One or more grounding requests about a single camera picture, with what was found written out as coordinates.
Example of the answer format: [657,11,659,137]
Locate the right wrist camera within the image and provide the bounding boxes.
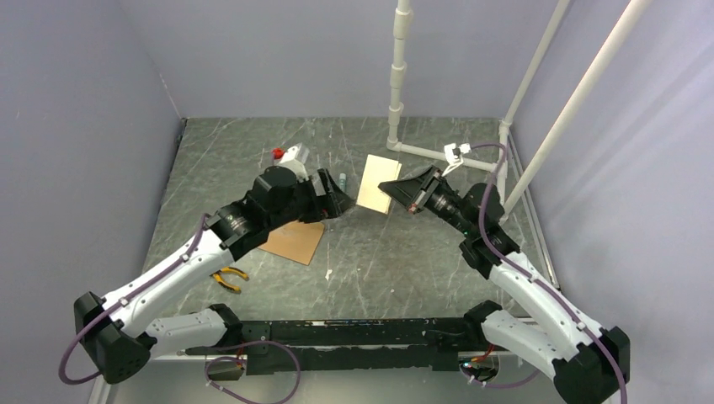
[442,143,472,177]

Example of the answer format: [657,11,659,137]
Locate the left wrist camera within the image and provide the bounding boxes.
[271,143,310,182]

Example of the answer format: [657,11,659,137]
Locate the yellow handled pliers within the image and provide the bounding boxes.
[211,267,250,294]

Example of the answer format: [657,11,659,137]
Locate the green white glue stick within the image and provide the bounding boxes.
[338,173,347,191]

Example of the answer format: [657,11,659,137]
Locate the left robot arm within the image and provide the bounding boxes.
[71,166,355,384]

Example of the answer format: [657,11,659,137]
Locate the white pvc pipe frame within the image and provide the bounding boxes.
[386,0,653,219]

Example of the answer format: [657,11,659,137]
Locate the brown paper envelope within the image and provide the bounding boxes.
[259,221,325,266]

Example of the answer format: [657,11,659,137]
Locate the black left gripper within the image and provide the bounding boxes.
[267,166,354,229]

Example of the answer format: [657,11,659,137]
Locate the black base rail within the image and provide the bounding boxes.
[185,317,491,375]

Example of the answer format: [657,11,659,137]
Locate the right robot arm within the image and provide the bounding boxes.
[378,167,630,403]

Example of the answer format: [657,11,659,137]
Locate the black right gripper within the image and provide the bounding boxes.
[378,165,475,237]

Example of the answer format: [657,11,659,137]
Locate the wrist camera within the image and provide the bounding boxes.
[442,143,472,177]
[271,143,310,182]

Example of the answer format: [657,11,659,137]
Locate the beige letter sheet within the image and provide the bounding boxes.
[356,154,402,215]

